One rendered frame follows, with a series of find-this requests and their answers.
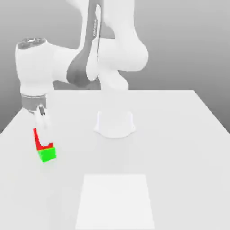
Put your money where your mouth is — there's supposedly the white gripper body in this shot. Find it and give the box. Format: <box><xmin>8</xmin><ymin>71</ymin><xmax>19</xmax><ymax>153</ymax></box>
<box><xmin>35</xmin><ymin>111</ymin><xmax>52</xmax><ymax>131</ymax></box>

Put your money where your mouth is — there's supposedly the small red cube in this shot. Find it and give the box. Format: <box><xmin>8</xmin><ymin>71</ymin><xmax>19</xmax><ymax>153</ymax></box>
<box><xmin>33</xmin><ymin>128</ymin><xmax>54</xmax><ymax>151</ymax></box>

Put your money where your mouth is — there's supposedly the small green cube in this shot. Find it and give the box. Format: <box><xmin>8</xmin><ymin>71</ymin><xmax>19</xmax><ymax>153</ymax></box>
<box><xmin>36</xmin><ymin>147</ymin><xmax>57</xmax><ymax>163</ymax></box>

